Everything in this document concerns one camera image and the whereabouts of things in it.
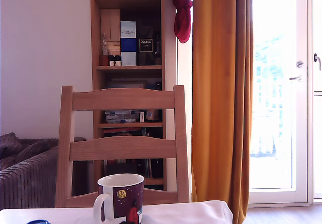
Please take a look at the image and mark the white glass door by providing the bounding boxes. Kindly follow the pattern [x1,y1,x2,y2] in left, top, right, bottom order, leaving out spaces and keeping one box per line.
[249,0,313,206]

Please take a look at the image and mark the dark glass bottle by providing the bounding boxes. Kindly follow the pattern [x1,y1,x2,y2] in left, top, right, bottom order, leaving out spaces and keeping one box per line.
[154,31,162,66]

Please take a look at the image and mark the wooden bookshelf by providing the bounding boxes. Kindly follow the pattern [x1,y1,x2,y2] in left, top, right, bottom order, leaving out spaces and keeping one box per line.
[90,0,167,192]

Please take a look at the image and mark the blue and white box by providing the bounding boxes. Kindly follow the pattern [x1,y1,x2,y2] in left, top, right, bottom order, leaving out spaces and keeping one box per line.
[120,20,137,66]

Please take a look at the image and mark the stacked blue white boxes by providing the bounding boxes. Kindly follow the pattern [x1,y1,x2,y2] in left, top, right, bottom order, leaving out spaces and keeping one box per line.
[104,110,140,124]

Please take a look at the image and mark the knotted red cloth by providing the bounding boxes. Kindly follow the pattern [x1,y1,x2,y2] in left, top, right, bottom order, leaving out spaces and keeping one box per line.
[170,0,194,44]

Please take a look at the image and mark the dark window handle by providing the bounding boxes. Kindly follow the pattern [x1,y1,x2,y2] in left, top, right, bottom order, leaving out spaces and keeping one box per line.
[313,53,322,71]

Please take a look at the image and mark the beige wooden box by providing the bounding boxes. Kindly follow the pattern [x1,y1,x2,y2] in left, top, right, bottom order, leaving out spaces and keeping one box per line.
[100,8,121,44]

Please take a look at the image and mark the wooden chair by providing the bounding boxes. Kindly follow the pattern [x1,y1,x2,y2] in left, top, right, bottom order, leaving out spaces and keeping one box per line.
[54,85,191,209]

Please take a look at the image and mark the grey corduroy sofa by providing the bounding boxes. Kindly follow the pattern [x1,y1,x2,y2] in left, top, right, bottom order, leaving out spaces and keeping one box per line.
[0,137,60,211]

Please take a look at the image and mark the clear glass bottle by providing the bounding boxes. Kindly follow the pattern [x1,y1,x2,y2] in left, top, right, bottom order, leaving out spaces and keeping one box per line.
[101,32,108,56]

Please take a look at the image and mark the red printed coffee mug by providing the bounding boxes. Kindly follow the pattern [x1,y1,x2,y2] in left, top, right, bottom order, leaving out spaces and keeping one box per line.
[93,173,145,224]

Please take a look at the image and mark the orange curtain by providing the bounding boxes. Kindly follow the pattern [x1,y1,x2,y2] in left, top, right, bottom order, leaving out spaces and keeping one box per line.
[191,0,254,224]

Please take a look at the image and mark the black box with label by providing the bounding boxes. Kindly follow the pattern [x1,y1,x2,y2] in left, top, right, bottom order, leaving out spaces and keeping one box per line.
[136,24,155,66]

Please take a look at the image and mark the white tablecloth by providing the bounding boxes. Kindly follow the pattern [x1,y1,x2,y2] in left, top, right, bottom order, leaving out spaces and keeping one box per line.
[0,200,234,224]

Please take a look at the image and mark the brown crumpled blanket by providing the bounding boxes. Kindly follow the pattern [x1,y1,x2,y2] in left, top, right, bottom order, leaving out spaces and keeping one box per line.
[0,132,52,170]

